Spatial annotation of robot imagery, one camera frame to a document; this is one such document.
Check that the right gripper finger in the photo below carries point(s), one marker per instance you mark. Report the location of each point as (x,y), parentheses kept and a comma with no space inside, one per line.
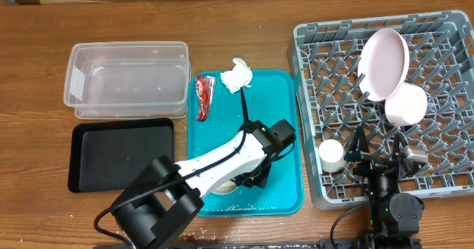
(399,143)
(358,146)

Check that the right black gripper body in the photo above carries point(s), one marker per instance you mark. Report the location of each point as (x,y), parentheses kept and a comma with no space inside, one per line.
(369,168)

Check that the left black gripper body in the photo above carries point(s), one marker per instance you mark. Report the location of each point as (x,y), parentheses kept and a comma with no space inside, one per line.
(258,176)

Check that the metal bowl with food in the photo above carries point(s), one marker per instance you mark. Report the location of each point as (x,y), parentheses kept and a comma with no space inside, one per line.
(226,188)

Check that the white paper cup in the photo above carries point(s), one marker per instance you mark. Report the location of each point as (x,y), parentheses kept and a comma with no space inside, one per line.
(331,154)

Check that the small white pink bowl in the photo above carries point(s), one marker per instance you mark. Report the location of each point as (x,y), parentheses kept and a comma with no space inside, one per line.
(407,106)

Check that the large white plate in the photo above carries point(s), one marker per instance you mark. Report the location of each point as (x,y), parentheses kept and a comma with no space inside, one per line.
(383,65)

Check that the white napkin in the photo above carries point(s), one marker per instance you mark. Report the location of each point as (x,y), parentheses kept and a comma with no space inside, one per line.
(240,76)

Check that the red foil wrapper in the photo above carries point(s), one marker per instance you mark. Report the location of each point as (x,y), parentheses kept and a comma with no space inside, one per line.
(205,86)

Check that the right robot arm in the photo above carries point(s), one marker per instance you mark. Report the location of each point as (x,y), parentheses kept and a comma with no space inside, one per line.
(394,216)

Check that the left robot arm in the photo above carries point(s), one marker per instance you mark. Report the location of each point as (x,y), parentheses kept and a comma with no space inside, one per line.
(165,197)

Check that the black waste bin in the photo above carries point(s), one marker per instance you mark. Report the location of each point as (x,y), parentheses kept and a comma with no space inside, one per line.
(109,155)

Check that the grey dish rack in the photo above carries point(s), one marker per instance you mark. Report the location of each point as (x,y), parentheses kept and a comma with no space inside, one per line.
(324,57)

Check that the teal plastic tray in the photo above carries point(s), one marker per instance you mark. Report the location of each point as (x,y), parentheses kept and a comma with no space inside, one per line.
(270,98)

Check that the clear plastic bin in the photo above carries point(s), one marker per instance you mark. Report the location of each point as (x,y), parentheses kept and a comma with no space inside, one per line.
(128,80)

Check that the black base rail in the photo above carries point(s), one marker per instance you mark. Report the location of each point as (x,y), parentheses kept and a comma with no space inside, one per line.
(321,244)

